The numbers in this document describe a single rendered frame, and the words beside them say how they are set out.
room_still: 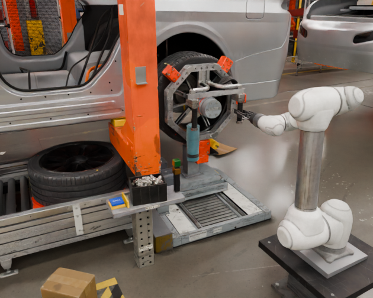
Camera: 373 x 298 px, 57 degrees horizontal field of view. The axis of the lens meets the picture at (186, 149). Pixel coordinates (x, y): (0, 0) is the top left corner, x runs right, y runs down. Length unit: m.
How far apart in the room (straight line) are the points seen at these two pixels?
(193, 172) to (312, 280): 1.35
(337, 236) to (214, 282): 0.76
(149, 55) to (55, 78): 1.42
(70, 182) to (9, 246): 0.49
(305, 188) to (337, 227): 0.28
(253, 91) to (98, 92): 1.28
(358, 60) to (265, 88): 1.71
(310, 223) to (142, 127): 1.03
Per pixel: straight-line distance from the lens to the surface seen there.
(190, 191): 2.69
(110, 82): 2.47
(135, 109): 1.97
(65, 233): 2.30
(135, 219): 2.04
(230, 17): 2.75
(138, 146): 2.05
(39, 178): 2.36
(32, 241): 2.30
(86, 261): 2.37
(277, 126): 2.04
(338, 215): 1.81
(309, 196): 1.65
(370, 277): 1.95
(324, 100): 1.53
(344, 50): 4.56
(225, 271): 2.24
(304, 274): 1.85
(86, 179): 2.26
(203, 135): 2.52
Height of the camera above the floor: 1.49
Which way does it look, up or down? 23 degrees down
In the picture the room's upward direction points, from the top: straight up
